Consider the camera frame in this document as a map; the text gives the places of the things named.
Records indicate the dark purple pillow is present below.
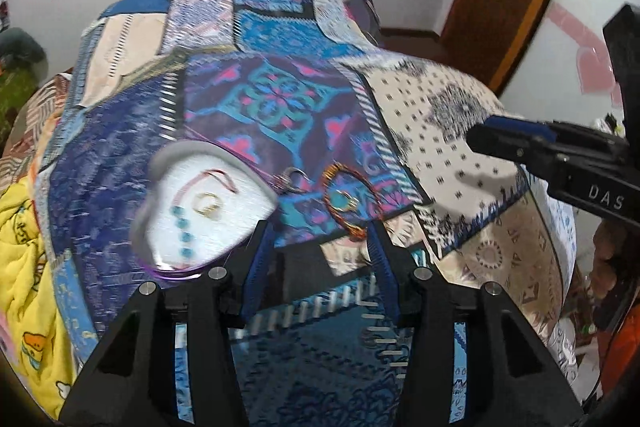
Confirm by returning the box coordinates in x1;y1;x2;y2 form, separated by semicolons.
345;0;384;48

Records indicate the turquoise bead red cord necklace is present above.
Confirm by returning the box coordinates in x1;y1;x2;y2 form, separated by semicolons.
167;168;241;264

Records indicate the green cloth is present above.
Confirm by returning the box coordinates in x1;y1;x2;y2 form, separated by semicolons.
0;27;51;144

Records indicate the person's right hand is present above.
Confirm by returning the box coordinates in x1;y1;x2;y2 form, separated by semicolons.
592;223;626;309

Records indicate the pink bow wall sticker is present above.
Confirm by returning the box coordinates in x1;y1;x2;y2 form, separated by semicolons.
550;2;624;100

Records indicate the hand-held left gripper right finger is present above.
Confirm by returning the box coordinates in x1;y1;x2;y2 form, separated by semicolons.
366;222;585;427

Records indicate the gold ring with turquoise stone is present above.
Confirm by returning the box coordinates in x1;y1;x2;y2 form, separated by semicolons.
331;189;359;214

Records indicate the chevron patterned cloth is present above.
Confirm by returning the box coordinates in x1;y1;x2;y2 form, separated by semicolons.
0;72;76;194

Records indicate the dark wooden furniture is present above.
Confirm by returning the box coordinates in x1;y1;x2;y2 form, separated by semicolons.
375;26;449;66

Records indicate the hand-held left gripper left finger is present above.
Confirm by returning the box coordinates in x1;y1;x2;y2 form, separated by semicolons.
59;222;276;427

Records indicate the silver metal clasp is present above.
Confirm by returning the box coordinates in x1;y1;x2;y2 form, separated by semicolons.
272;167;307;196

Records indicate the plain gold ring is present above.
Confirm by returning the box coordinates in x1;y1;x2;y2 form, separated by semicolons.
192;192;224;218

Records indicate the orange beaded bracelet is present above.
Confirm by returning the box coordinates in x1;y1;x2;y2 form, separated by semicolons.
321;164;384;242

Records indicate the blue patchwork printed blanket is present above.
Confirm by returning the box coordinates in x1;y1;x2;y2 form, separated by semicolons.
30;0;582;427

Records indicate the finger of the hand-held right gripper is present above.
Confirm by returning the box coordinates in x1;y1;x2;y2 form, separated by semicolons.
466;114;558;170

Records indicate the orange clothing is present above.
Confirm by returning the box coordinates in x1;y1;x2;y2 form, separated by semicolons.
598;307;640;410

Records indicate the white heart-shaped jewelry dish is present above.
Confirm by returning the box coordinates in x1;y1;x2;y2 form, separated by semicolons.
131;141;279;281

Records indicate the yellow cartoon print blanket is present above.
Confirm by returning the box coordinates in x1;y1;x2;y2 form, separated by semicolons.
0;179;77;409

